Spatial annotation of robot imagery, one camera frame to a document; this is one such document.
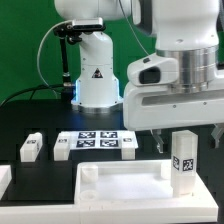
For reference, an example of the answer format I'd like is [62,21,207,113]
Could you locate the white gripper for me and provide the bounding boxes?
[123,74,224,153]

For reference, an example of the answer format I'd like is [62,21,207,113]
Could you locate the white desk top tray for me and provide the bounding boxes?
[73,159,201,205]

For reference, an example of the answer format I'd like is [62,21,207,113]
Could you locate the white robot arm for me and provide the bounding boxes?
[55,0,224,150]

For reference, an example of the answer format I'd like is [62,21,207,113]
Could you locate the tag marker sheet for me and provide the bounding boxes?
[59,130,139,151]

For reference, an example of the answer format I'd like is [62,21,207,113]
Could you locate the white block left edge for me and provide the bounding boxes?
[0,165,12,200]

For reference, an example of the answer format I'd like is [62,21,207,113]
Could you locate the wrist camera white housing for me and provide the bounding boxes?
[127,54,179,87]

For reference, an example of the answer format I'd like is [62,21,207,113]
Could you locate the camera on black stand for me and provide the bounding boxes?
[53,17,105,97]

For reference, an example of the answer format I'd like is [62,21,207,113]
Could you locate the black cables on table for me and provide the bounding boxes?
[0,83,64,108]

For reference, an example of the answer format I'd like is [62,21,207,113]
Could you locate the grey camera cable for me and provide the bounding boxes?
[36,19,73,90]

